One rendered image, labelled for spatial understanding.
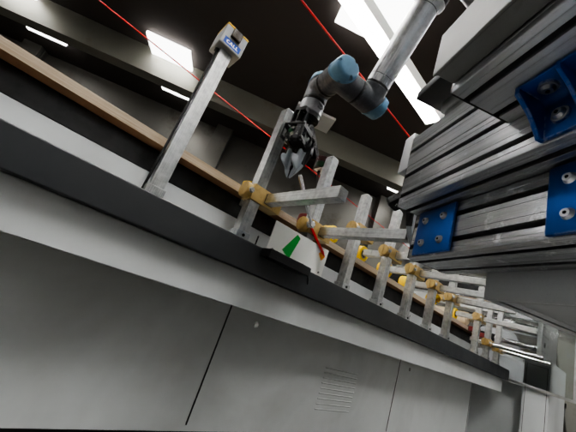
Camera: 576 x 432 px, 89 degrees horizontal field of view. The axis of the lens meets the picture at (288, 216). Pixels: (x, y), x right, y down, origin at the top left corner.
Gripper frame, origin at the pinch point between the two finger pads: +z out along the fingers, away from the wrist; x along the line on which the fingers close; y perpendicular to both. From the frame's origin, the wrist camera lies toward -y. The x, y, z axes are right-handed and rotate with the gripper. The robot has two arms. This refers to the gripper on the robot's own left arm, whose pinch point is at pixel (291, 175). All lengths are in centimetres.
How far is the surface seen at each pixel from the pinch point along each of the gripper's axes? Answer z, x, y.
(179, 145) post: 8.3, -16.1, 26.1
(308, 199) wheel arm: 9.8, 12.1, 6.1
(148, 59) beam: -222, -375, -90
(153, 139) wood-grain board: 4.8, -32.5, 23.9
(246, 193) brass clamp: 9.9, -8.5, 5.5
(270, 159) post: -3.8, -7.6, 2.5
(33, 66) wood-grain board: 5, -42, 51
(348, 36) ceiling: -243, -88, -131
